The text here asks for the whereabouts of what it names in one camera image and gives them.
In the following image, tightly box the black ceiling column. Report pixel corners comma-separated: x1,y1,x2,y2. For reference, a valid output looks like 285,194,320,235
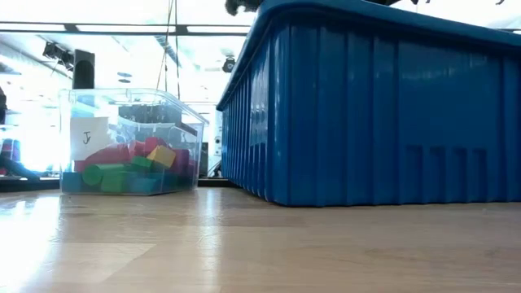
72,49,96,90

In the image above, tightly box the white card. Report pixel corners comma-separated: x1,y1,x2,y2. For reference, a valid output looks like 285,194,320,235
69,116,112,162

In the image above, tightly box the long red block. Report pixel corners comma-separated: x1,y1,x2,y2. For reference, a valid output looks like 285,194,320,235
72,142,139,173

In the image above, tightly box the red blue background canister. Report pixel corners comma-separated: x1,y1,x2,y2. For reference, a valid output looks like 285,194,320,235
2,138,21,163

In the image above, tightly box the large blue plastic bin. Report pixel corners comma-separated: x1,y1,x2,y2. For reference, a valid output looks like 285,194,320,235
215,0,521,208

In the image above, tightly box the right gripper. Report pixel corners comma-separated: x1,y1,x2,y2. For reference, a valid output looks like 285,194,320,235
366,0,420,7

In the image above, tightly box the yellow block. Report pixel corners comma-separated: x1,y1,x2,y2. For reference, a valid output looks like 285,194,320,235
146,144,177,169

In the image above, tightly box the small black dome fixture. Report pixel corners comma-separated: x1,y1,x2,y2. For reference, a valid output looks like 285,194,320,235
221,56,238,74

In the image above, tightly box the blue block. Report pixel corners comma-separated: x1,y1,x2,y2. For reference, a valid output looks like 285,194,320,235
124,174,163,195
61,171,85,194

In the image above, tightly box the green cube block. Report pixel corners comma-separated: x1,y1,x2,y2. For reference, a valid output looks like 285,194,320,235
99,172,128,195

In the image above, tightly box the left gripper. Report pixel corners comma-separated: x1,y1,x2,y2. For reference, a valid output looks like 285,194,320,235
224,0,265,17

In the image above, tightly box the green cylinder block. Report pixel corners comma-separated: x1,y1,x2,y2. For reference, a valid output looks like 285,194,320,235
81,163,126,187

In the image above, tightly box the clear plastic block container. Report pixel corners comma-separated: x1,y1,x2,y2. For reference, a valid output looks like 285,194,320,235
59,87,210,197

